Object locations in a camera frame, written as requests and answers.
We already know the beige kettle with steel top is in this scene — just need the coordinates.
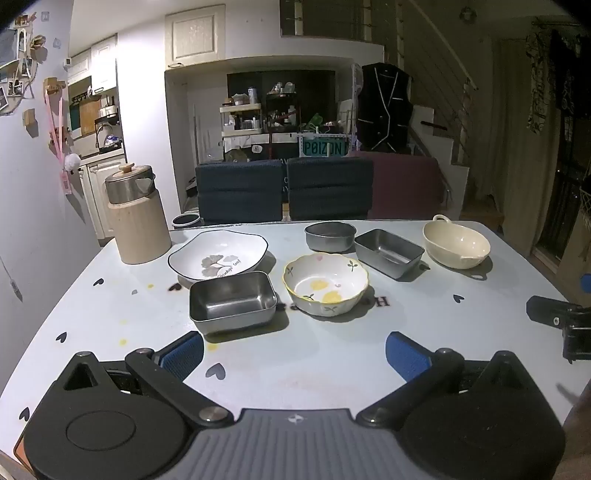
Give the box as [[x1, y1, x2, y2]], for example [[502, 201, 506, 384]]
[[105, 162, 172, 265]]

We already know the white upper cabinet door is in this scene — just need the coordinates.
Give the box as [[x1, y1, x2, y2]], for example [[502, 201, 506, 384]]
[[165, 4, 227, 70]]

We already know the white lower kitchen cabinet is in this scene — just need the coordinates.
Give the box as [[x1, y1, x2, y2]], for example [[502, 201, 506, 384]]
[[78, 152, 127, 241]]

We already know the round steel bowl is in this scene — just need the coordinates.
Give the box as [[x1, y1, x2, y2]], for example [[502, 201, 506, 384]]
[[304, 221, 358, 254]]

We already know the round dark bin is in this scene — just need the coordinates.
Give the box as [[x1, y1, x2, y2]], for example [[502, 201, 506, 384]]
[[172, 212, 204, 230]]

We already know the dark blue chair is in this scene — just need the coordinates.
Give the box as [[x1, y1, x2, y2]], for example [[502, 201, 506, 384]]
[[195, 159, 284, 224], [286, 157, 375, 221]]

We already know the white shelf rack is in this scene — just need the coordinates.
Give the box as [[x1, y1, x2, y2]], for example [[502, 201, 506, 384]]
[[219, 95, 269, 162]]

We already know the black vest with white trim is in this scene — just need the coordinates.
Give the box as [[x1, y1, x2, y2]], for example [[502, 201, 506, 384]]
[[355, 62, 414, 153]]

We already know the green sign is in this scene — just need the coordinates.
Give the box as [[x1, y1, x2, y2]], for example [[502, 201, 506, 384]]
[[299, 134, 349, 158]]

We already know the beige curtain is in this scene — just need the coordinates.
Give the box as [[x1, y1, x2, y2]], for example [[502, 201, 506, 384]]
[[494, 37, 564, 259]]

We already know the pink strap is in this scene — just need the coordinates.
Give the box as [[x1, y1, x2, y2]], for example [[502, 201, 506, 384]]
[[44, 90, 75, 195]]

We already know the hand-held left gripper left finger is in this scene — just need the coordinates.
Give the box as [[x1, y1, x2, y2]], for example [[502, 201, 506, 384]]
[[54, 331, 234, 426]]

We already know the black shelf rack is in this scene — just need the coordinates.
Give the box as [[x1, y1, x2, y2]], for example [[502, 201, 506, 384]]
[[265, 83, 301, 134]]

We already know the cream bowl with handles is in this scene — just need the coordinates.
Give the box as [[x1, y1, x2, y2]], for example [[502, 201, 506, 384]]
[[423, 215, 491, 281]]

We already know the white plate with dark rim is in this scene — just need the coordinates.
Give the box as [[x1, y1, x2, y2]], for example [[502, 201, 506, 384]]
[[167, 229, 269, 283]]

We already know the maroon chair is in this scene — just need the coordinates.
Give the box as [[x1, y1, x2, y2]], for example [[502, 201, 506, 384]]
[[348, 151, 446, 221]]

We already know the dark printed cloth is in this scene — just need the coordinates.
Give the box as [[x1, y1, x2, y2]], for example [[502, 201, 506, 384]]
[[526, 18, 591, 139]]

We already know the wall photo collage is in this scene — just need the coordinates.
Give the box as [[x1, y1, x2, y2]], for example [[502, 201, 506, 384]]
[[0, 11, 47, 116]]

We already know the floral yellow-rimmed bowl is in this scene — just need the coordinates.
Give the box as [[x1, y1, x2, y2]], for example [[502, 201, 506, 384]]
[[283, 252, 370, 317]]

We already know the rectangular steel container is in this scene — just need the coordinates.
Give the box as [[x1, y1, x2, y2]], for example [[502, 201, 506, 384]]
[[354, 228, 426, 281], [188, 271, 279, 336]]

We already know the white staircase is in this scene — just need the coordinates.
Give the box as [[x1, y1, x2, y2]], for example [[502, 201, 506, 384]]
[[411, 104, 472, 220]]

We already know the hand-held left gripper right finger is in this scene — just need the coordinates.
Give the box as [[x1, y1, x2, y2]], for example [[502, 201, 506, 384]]
[[355, 331, 539, 426]]

